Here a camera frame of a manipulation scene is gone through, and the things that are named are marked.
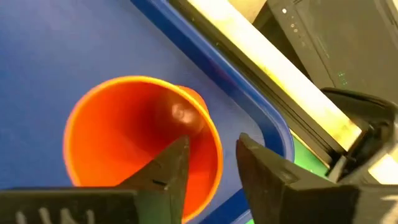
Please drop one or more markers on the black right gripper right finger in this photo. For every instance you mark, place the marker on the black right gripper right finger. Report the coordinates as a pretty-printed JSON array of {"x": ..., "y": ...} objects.
[{"x": 273, "y": 186}]

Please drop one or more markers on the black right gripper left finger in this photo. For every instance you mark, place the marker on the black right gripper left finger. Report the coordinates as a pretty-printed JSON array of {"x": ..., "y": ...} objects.
[{"x": 161, "y": 183}]

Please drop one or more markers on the orange plastic cup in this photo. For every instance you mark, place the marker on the orange plastic cup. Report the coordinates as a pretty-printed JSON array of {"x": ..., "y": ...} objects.
[{"x": 124, "y": 130}]

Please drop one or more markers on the blue plastic tray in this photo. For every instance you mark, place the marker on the blue plastic tray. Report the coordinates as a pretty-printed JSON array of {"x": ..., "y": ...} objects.
[{"x": 46, "y": 77}]

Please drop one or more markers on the black flat device case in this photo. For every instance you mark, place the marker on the black flat device case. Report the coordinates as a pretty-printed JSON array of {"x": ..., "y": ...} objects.
[{"x": 342, "y": 37}]

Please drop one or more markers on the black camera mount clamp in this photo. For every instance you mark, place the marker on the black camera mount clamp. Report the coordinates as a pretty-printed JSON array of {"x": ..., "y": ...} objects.
[{"x": 367, "y": 109}]

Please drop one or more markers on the black aluminium table frame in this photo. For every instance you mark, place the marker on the black aluminium table frame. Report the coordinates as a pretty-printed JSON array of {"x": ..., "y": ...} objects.
[{"x": 220, "y": 43}]

